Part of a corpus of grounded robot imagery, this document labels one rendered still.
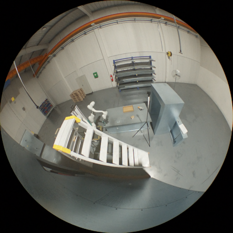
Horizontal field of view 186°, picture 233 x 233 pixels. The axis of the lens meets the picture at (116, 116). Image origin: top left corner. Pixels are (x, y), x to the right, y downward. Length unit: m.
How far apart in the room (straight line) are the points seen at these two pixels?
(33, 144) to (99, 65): 8.43
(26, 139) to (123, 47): 10.00
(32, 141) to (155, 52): 11.74
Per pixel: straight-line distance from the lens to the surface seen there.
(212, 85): 9.52
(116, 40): 6.36
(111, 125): 2.58
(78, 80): 7.34
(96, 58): 6.56
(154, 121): 3.24
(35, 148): 7.30
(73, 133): 0.95
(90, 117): 2.71
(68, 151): 0.62
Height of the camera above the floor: 2.65
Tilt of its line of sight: 46 degrees down
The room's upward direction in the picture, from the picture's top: 20 degrees counter-clockwise
